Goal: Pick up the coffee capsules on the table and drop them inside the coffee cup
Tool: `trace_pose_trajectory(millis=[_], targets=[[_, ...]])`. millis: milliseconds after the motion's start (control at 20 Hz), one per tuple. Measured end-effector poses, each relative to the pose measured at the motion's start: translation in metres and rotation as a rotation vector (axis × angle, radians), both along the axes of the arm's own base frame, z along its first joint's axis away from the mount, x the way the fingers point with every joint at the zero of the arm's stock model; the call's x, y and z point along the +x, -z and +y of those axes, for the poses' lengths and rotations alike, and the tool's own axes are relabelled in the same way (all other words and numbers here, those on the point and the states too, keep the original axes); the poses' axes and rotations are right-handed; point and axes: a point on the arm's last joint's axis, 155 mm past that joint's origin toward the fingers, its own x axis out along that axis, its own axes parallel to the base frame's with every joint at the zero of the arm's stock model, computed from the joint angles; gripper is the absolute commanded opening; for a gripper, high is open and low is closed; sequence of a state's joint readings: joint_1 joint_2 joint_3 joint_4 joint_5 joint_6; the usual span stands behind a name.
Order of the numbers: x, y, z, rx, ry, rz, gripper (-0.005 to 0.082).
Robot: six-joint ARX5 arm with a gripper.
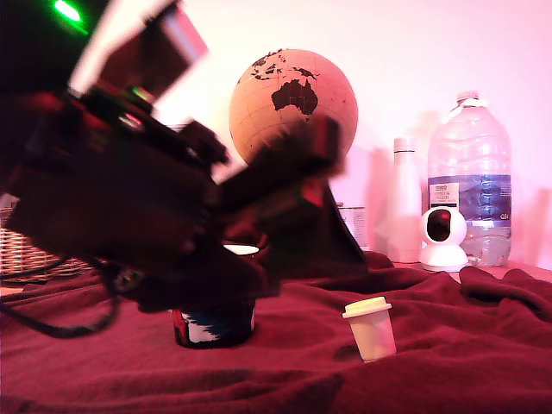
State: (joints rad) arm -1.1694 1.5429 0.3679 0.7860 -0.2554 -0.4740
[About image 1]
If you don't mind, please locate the slim white bottle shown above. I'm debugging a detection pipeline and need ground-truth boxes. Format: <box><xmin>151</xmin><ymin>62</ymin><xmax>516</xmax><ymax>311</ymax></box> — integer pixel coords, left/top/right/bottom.
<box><xmin>386</xmin><ymin>136</ymin><xmax>423</xmax><ymax>264</ymax></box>

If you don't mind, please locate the wicker basket with handle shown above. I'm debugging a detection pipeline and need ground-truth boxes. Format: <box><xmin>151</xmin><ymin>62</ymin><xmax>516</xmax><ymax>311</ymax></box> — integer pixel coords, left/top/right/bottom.
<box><xmin>0</xmin><ymin>215</ymin><xmax>98</xmax><ymax>285</ymax></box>

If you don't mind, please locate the large clear water bottle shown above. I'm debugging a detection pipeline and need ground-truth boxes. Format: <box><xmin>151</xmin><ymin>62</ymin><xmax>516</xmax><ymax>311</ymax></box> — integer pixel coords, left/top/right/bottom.
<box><xmin>427</xmin><ymin>90</ymin><xmax>513</xmax><ymax>267</ymax></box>

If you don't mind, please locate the small white round camera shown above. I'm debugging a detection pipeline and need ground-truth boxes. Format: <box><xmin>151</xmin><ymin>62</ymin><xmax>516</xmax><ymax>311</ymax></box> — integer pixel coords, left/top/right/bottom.
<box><xmin>418</xmin><ymin>208</ymin><xmax>470</xmax><ymax>273</ymax></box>

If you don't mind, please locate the night sky print mug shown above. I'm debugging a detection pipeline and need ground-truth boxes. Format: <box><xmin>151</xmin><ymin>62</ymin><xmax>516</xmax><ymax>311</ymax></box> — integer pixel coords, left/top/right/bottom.
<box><xmin>172</xmin><ymin>243</ymin><xmax>260</xmax><ymax>349</ymax></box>

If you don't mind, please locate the white coffee capsule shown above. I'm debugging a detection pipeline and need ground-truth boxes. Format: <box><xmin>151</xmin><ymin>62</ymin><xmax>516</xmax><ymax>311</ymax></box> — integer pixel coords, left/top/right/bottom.
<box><xmin>342</xmin><ymin>296</ymin><xmax>398</xmax><ymax>363</ymax></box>

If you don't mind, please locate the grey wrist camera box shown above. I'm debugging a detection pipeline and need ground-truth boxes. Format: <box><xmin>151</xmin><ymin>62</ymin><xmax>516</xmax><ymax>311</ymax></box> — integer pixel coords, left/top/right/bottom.
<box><xmin>68</xmin><ymin>0</ymin><xmax>211</xmax><ymax>103</ymax></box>

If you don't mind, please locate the dark red fleece blanket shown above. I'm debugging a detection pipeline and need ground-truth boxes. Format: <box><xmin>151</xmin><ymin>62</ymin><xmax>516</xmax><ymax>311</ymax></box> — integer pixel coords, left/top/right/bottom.
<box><xmin>0</xmin><ymin>241</ymin><xmax>552</xmax><ymax>414</ymax></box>

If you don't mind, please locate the cork globe on stand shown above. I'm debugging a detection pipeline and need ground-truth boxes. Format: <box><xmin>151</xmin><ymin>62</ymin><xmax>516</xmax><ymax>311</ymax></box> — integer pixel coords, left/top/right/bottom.
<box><xmin>228</xmin><ymin>48</ymin><xmax>359</xmax><ymax>173</ymax></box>

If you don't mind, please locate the white tin can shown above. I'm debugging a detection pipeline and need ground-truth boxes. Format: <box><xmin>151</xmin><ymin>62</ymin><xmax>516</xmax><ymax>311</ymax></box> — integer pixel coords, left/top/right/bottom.
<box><xmin>338</xmin><ymin>202</ymin><xmax>367</xmax><ymax>252</ymax></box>

